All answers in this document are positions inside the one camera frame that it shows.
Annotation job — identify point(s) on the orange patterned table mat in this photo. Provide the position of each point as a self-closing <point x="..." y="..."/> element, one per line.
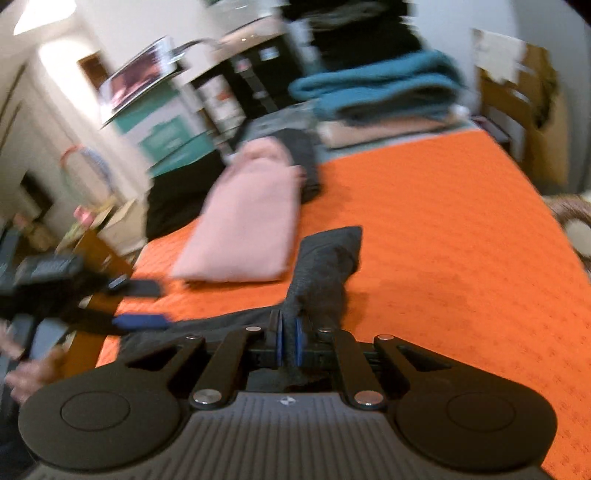
<point x="461" y="256"/>

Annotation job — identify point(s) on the black folded garment left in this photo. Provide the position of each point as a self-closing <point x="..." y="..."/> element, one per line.
<point x="177" y="197"/>

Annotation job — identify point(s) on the blue knitted sweater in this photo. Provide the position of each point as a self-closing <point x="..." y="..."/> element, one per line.
<point x="424" y="83"/>

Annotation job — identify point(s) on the teal cardboard box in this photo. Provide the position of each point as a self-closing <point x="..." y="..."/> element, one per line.
<point x="166" y="131"/>

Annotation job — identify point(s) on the black folded clothes stack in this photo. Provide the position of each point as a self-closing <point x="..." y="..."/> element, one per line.
<point x="350" y="34"/>

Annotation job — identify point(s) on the beige folded garment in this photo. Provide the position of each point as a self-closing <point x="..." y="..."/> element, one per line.
<point x="338" y="134"/>

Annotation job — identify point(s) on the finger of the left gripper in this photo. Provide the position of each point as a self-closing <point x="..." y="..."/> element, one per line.
<point x="126" y="286"/>
<point x="141" y="322"/>

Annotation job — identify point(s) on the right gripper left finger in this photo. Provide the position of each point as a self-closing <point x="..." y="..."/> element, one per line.
<point x="232" y="346"/>

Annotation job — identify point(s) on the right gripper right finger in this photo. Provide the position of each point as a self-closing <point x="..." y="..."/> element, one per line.
<point x="386" y="373"/>

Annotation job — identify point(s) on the tablet with cables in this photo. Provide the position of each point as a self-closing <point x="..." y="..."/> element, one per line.
<point x="149" y="68"/>

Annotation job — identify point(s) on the dark grey hood garment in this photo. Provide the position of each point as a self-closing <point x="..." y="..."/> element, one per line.
<point x="303" y="149"/>

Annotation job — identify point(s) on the person's left hand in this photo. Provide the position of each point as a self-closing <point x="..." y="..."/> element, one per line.
<point x="29" y="375"/>

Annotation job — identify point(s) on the pink garment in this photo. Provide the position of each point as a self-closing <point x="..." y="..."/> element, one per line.
<point x="248" y="226"/>

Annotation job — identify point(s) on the brown paper bag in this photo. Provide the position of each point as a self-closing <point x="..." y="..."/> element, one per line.
<point x="517" y="79"/>

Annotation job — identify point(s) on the wooden chair left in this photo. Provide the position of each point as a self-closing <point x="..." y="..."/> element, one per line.
<point x="99" y="258"/>

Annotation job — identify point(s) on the round woven cushion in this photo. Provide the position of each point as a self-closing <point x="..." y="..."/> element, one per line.
<point x="572" y="212"/>

